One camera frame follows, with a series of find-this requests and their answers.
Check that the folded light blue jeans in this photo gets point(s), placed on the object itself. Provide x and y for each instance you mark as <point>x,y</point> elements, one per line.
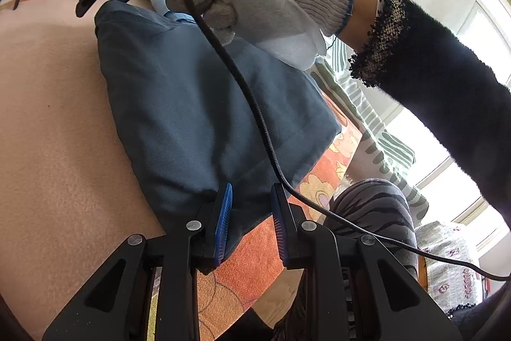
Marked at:
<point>160,8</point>

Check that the right dark sleeve forearm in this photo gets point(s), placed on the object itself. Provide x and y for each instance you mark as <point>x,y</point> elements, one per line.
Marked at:
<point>413,58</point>

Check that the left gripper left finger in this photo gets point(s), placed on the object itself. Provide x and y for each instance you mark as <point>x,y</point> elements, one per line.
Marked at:
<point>150,285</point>

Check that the green white patterned cushion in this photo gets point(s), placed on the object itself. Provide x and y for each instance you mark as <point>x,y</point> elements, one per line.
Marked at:
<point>379,153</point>

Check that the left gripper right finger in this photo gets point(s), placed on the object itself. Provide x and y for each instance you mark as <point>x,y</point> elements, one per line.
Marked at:
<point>351,284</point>

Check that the black pants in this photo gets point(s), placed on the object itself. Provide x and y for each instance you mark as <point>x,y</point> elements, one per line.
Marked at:
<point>186,126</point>

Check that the orange floral bedsheet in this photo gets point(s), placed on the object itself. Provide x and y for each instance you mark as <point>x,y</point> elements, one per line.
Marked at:
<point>306,244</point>

